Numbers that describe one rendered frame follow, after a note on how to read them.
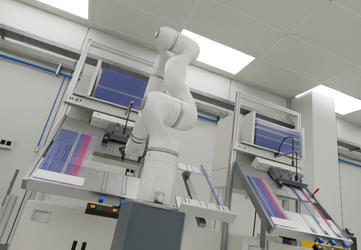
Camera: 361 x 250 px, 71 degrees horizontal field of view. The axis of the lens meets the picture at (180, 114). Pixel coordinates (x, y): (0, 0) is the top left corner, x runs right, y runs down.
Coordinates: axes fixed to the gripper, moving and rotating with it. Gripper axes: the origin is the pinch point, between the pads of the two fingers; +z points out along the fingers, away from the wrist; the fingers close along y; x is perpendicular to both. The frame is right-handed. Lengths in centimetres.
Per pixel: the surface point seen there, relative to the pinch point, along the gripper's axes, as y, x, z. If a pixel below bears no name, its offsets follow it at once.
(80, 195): -22.9, -16.1, 14.3
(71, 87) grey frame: -43, 76, 4
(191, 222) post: 43, -20, 25
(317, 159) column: 306, 128, 62
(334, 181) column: 335, 105, 80
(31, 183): -45.8, -13.6, 11.8
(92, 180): -17.9, -6.5, 13.1
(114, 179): -6.2, -3.3, 13.9
